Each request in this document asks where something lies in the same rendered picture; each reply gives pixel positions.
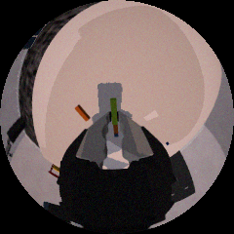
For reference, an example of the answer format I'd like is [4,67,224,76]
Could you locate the lime green rod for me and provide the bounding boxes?
[110,97,118,125]

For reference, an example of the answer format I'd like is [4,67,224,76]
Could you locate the orange rod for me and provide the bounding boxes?
[75,104,90,121]
[113,125,118,134]

